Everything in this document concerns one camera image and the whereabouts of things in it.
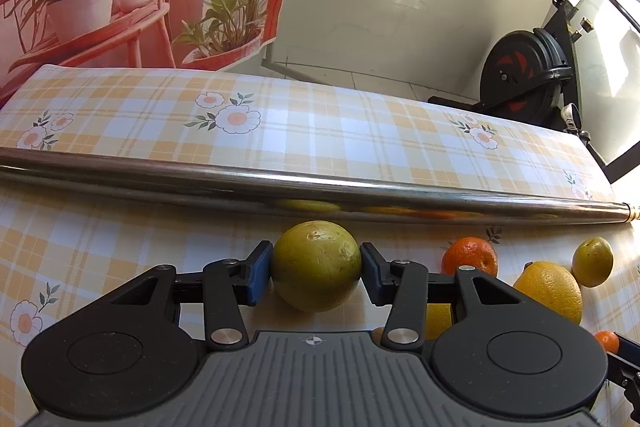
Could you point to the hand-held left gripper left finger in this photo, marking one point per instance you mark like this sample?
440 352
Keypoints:
260 274

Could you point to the orange mandarin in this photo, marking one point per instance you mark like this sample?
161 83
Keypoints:
606 341
467 254

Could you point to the yellow bowl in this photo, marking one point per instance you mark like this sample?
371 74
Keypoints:
439 321

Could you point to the long shiny metal rod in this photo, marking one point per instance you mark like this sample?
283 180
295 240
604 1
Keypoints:
300 187

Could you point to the small yellow-green lime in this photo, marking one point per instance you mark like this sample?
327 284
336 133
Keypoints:
592 262

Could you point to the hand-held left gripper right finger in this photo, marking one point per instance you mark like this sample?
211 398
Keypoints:
370 272

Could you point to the large yellow lemon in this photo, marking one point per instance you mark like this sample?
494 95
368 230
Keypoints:
550 289

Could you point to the round yellow-green citrus fruit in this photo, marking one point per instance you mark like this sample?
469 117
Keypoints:
315 267

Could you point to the checked floral tablecloth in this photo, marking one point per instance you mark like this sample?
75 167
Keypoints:
350 132

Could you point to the black exercise bike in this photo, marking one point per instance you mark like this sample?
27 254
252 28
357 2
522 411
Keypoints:
525 72

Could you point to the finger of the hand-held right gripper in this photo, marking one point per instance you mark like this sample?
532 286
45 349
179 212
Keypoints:
625 364

